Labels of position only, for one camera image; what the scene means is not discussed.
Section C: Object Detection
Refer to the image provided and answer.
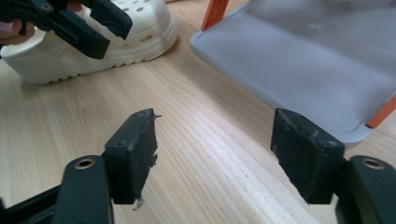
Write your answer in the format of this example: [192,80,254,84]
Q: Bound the grey shoe rack orange posts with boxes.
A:
[190,0,396,149]

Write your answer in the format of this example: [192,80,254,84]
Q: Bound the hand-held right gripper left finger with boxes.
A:
[102,107,163,211]

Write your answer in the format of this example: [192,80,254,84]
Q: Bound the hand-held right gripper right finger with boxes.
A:
[270,107,346,205]

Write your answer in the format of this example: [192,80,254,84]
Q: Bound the cream clog shoe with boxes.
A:
[0,0,179,86]

